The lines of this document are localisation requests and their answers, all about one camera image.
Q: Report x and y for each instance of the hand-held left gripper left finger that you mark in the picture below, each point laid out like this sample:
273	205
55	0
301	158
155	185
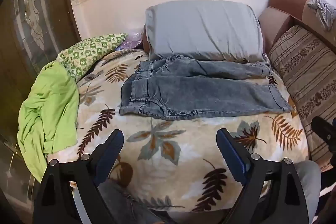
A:
111	153

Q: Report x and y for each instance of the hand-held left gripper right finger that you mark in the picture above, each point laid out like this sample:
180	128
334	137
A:
231	155

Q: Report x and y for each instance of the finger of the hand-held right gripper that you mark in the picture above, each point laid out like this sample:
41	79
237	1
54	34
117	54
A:
325	132

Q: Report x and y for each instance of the blue denim pants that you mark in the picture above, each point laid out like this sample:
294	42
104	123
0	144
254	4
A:
197	92

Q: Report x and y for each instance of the leaf print blanket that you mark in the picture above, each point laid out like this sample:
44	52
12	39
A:
183	161

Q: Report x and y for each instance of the person's right leg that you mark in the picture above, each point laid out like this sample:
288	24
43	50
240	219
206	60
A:
309	182

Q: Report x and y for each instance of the person's leg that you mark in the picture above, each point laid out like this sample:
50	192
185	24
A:
123	205
309	182

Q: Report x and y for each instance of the person's left leg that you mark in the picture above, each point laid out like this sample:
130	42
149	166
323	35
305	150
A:
123	205

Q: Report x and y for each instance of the striped floral cushion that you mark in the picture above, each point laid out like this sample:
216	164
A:
304	69

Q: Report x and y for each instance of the lime green cloth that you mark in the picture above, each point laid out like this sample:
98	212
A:
47	108

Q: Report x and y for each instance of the green checkered pillow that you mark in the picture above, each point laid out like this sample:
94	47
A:
86	53

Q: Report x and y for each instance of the purple plastic bag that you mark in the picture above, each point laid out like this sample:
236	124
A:
131	41

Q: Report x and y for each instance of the brown pillow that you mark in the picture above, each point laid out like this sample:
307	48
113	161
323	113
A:
145	41

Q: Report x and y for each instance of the brown upholstered headboard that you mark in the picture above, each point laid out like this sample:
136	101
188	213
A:
278	22

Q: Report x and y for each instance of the crumpled grey cloth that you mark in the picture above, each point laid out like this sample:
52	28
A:
321	11

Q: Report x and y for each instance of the grey pillow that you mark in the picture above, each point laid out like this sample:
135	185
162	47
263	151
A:
204	29

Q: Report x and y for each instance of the wooden door with glass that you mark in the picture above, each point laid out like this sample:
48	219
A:
31	16

